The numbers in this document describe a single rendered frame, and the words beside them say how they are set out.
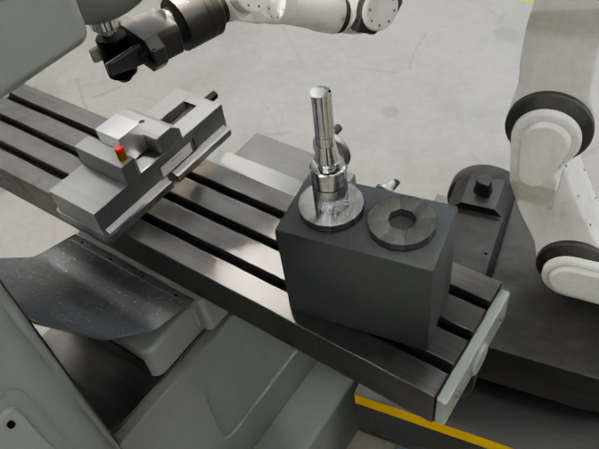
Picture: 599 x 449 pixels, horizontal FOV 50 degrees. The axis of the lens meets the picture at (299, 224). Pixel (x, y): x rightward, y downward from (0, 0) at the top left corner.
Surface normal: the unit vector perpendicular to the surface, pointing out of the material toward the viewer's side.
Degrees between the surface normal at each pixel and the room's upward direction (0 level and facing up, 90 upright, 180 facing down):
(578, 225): 90
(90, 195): 0
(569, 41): 90
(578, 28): 115
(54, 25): 90
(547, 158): 90
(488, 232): 0
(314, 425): 0
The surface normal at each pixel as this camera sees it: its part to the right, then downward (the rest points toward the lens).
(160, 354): 0.82, 0.36
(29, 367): 0.98, 0.02
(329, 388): -0.11, -0.68
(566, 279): -0.40, 0.70
